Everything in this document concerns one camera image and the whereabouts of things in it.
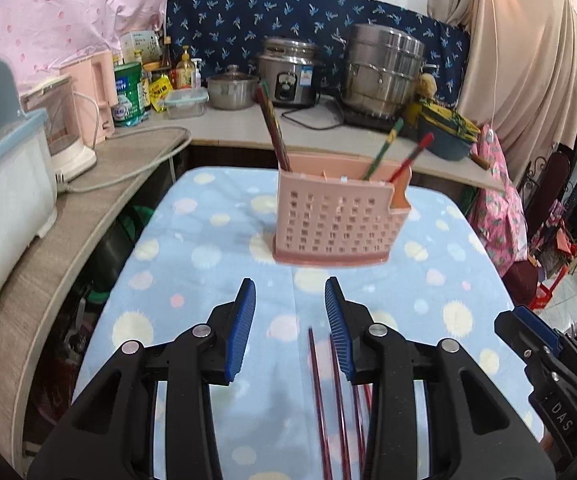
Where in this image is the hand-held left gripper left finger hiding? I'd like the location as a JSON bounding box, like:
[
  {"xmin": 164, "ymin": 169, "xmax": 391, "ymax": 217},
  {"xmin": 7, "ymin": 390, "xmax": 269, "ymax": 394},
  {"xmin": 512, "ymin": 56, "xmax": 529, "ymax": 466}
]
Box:
[{"xmin": 27, "ymin": 277, "xmax": 258, "ymax": 480}]

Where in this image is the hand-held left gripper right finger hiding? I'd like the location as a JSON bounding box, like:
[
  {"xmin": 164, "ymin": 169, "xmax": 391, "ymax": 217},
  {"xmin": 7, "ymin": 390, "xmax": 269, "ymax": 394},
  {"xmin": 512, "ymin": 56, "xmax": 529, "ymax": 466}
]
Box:
[{"xmin": 323, "ymin": 276, "xmax": 557, "ymax": 480}]

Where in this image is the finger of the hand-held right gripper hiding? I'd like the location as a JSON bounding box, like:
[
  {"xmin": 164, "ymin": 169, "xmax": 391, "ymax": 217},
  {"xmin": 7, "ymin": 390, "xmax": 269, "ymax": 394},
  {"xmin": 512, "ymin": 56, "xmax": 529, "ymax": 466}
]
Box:
[
  {"xmin": 495, "ymin": 310, "xmax": 539, "ymax": 366},
  {"xmin": 513, "ymin": 305, "xmax": 577, "ymax": 379}
]

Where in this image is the pink perforated utensil holder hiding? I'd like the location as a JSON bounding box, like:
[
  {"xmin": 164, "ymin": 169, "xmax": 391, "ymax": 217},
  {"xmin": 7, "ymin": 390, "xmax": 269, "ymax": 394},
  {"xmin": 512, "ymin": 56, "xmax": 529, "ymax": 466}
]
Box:
[{"xmin": 272, "ymin": 154, "xmax": 413, "ymax": 267}]

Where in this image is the red chopstick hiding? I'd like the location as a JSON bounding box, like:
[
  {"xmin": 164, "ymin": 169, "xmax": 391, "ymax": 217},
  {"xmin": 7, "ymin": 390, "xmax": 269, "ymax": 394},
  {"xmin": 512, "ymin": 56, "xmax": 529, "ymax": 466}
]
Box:
[{"xmin": 387, "ymin": 132, "xmax": 435, "ymax": 183}]

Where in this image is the dark red chair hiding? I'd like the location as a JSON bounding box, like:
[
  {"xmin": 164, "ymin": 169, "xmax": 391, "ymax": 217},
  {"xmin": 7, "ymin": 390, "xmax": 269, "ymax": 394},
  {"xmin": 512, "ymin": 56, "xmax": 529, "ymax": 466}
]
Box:
[{"xmin": 511, "ymin": 152, "xmax": 569, "ymax": 306}]

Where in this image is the blue polka dot tablecloth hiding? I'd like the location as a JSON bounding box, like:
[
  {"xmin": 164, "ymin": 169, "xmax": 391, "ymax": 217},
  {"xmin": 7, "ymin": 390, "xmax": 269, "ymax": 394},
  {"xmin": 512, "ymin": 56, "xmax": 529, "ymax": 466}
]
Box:
[{"xmin": 71, "ymin": 166, "xmax": 544, "ymax": 480}]

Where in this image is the pink pineapple print cloth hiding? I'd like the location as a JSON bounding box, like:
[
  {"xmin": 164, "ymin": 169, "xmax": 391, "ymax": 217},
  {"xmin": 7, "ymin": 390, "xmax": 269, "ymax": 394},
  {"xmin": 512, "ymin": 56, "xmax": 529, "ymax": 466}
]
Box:
[{"xmin": 469, "ymin": 125, "xmax": 529, "ymax": 278}]

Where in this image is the blue plastic basin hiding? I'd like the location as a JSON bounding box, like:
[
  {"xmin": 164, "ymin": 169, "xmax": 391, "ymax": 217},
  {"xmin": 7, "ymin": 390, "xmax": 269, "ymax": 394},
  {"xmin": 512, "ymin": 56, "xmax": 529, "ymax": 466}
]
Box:
[{"xmin": 416, "ymin": 110, "xmax": 474, "ymax": 162}]

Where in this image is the wooden counter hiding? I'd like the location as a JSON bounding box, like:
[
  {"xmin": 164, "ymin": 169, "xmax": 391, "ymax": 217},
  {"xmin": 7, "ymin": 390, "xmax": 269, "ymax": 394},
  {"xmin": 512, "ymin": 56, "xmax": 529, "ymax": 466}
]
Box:
[{"xmin": 0, "ymin": 95, "xmax": 507, "ymax": 456}]

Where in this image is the black induction cooker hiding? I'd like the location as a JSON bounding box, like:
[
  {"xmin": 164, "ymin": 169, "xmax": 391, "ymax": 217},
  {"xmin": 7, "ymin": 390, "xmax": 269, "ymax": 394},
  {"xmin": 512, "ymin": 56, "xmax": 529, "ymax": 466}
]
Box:
[{"xmin": 339, "ymin": 105, "xmax": 419, "ymax": 133}]

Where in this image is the green yellow cloth stack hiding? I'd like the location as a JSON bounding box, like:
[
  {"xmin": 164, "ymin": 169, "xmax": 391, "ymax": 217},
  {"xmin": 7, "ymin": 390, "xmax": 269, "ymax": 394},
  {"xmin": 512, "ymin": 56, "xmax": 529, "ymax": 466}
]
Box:
[{"xmin": 409, "ymin": 100, "xmax": 482, "ymax": 143}]

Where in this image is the clear food container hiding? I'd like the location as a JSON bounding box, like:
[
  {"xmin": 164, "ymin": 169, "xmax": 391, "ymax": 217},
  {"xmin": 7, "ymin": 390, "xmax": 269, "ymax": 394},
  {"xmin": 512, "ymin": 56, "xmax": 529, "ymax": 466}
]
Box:
[{"xmin": 163, "ymin": 87, "xmax": 209, "ymax": 120}]

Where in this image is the small pot with glass lid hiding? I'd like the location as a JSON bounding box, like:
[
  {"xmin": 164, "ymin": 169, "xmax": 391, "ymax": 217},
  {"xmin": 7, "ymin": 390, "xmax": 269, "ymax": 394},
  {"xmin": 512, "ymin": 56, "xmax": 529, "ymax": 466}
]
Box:
[{"xmin": 206, "ymin": 65, "xmax": 260, "ymax": 111}]

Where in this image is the white appliance with clear lid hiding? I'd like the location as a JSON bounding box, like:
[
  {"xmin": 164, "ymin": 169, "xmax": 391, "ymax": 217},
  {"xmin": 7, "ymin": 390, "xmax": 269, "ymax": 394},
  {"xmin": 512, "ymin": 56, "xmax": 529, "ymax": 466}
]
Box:
[{"xmin": 20, "ymin": 75, "xmax": 98, "ymax": 183}]

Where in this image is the yellow packet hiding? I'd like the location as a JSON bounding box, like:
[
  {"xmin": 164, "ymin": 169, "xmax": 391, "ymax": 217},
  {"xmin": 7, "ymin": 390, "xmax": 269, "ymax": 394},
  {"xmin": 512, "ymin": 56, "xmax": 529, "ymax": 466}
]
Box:
[{"xmin": 148, "ymin": 77, "xmax": 173, "ymax": 112}]

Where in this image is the green tin can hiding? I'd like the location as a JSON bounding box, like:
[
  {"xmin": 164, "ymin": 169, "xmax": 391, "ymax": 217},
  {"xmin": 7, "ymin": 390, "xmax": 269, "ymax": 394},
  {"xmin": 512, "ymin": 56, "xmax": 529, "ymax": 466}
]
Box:
[{"xmin": 113, "ymin": 61, "xmax": 150, "ymax": 127}]

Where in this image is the stainless steel steamer pot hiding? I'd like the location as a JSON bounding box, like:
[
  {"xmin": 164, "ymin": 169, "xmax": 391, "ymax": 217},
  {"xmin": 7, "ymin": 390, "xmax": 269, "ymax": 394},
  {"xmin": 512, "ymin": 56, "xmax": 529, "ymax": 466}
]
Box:
[{"xmin": 341, "ymin": 23, "xmax": 437, "ymax": 118}]

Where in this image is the silver rice cooker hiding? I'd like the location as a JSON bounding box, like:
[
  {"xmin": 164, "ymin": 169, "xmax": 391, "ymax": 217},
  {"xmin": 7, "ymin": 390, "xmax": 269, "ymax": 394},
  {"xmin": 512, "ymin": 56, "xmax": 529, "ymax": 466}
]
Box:
[{"xmin": 256, "ymin": 36, "xmax": 323, "ymax": 108}]

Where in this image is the beige hanging cloth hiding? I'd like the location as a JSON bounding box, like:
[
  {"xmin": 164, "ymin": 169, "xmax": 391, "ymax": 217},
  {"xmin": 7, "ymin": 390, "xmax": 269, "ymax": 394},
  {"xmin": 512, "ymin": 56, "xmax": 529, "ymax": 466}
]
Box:
[{"xmin": 429, "ymin": 0, "xmax": 577, "ymax": 181}]

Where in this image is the yellow oil bottle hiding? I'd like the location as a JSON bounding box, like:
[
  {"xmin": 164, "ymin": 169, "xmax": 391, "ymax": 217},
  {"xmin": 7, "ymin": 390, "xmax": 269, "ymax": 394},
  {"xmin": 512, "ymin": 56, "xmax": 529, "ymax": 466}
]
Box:
[{"xmin": 175, "ymin": 46, "xmax": 195, "ymax": 90}]

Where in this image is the white storage box blue lid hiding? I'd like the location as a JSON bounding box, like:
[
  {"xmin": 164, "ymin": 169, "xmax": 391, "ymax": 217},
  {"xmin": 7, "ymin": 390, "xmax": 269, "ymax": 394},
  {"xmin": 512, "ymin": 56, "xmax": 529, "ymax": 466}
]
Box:
[{"xmin": 0, "ymin": 58, "xmax": 59, "ymax": 366}]

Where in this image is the pink electric kettle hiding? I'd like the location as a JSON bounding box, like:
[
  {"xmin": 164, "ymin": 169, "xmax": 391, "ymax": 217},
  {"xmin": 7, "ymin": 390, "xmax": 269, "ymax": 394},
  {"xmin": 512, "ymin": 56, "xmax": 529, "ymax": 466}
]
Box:
[{"xmin": 60, "ymin": 50, "xmax": 116, "ymax": 148}]

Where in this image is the white carton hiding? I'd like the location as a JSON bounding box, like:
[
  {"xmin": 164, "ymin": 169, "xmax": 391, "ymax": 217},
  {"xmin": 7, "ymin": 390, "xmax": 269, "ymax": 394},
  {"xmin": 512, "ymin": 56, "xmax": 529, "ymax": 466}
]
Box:
[{"xmin": 120, "ymin": 31, "xmax": 163, "ymax": 66}]

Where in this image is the blue floral cloth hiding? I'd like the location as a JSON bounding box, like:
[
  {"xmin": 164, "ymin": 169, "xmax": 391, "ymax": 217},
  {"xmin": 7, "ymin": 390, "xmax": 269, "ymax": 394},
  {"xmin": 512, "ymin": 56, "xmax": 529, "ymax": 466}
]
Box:
[{"xmin": 165, "ymin": 0, "xmax": 472, "ymax": 106}]

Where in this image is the pink printed cloth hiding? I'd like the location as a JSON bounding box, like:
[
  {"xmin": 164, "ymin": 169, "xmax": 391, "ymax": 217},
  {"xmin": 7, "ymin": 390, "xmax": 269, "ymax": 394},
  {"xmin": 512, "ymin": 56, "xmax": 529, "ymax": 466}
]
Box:
[{"xmin": 0, "ymin": 0, "xmax": 269, "ymax": 91}]

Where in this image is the white cord with switch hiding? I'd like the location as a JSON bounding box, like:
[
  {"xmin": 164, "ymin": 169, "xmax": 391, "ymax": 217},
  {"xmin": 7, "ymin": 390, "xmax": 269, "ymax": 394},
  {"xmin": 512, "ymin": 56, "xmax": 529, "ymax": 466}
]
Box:
[{"xmin": 483, "ymin": 0, "xmax": 502, "ymax": 143}]

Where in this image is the black power cable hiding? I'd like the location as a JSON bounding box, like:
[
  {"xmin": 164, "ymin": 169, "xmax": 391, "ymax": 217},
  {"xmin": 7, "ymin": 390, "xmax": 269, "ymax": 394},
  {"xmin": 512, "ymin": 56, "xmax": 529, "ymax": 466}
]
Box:
[{"xmin": 281, "ymin": 105, "xmax": 344, "ymax": 131}]

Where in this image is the grey power cable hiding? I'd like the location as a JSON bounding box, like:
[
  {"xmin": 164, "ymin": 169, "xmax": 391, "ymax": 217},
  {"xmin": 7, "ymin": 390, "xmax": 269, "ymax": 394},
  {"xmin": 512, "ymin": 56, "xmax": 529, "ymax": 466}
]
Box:
[{"xmin": 56, "ymin": 125, "xmax": 192, "ymax": 195}]

